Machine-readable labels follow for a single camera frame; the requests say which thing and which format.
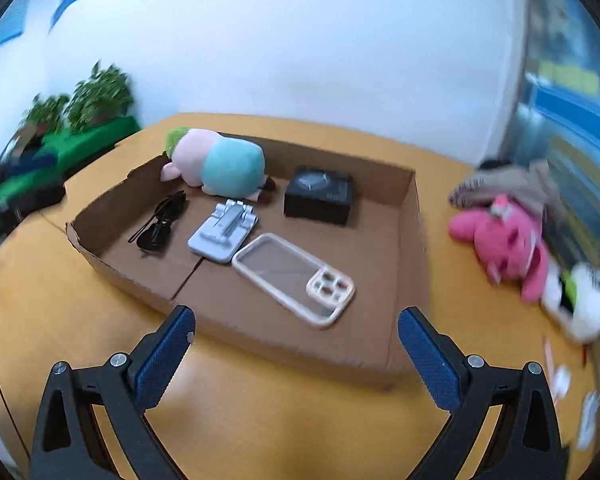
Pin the black charger box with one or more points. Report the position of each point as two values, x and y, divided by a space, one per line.
320 200

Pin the black sunglasses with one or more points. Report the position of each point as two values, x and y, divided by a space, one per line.
155 235

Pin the beige printed cloth bag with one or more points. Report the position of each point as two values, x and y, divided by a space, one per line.
530 185

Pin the pink and teal pig plush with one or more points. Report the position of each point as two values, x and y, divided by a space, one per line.
230 162

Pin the blue wall poster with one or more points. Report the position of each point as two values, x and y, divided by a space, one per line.
10 22

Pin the clear beige phone case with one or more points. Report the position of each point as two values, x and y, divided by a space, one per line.
330 290

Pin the glass door with blue stripe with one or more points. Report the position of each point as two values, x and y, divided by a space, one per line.
570 85

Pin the green planter box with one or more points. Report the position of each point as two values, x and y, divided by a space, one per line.
100 135

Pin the white earbuds case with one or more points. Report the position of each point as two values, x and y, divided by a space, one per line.
561 382

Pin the green potted plant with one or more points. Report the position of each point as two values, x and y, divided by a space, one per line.
47 110
100 95

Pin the white packet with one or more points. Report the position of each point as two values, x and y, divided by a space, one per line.
590 420

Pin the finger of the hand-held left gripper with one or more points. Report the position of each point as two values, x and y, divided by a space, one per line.
35 161

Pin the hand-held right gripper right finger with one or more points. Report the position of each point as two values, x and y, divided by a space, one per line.
430 360

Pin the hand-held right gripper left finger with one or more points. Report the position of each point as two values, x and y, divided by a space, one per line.
162 355

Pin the white plush toy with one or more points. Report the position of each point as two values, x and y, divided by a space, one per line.
587 305

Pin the pink pen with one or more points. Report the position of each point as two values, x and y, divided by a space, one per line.
548 349

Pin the wooden desktop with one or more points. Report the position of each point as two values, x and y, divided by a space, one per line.
280 410

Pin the silver phone stand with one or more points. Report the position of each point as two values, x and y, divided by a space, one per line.
215 240

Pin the shallow cardboard box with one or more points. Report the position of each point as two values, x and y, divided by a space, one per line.
220 310

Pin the pink bear plush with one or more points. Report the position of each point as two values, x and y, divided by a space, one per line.
510 240

